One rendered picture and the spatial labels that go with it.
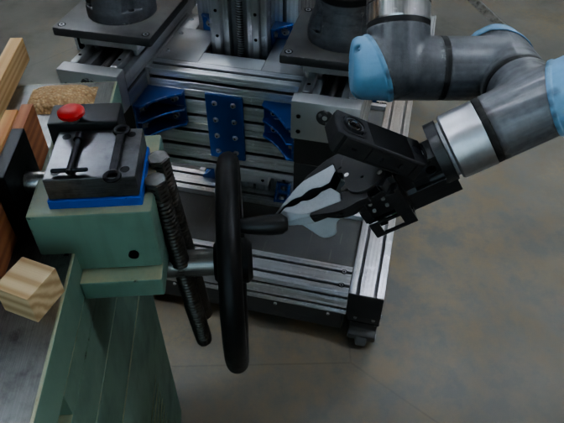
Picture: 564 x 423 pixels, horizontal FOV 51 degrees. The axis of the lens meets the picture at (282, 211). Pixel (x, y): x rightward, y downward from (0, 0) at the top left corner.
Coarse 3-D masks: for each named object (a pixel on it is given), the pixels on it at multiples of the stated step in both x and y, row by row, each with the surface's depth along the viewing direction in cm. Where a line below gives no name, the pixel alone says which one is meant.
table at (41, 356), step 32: (96, 96) 90; (32, 256) 66; (64, 256) 66; (64, 288) 63; (96, 288) 68; (128, 288) 69; (160, 288) 69; (0, 320) 60; (64, 320) 62; (0, 352) 57; (32, 352) 57; (64, 352) 61; (0, 384) 55; (32, 384) 55; (64, 384) 61; (0, 416) 53; (32, 416) 53
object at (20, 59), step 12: (12, 48) 93; (24, 48) 96; (0, 60) 90; (12, 60) 91; (24, 60) 96; (0, 72) 88; (12, 72) 90; (0, 84) 86; (12, 84) 90; (0, 96) 86; (12, 96) 90; (0, 108) 85; (0, 120) 85
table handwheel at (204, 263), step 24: (216, 168) 72; (216, 192) 67; (240, 192) 86; (216, 216) 66; (240, 216) 89; (216, 240) 65; (240, 240) 65; (168, 264) 76; (192, 264) 76; (216, 264) 75; (240, 264) 64; (240, 288) 64; (240, 312) 65; (240, 336) 66; (240, 360) 69
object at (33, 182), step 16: (16, 128) 68; (16, 144) 66; (0, 160) 64; (16, 160) 65; (32, 160) 70; (0, 176) 62; (16, 176) 65; (32, 176) 67; (0, 192) 63; (16, 192) 65; (32, 192) 68; (16, 208) 65; (16, 224) 66
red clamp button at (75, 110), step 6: (60, 108) 66; (66, 108) 66; (72, 108) 66; (78, 108) 66; (84, 108) 66; (60, 114) 65; (66, 114) 65; (72, 114) 65; (78, 114) 65; (66, 120) 65; (72, 120) 65
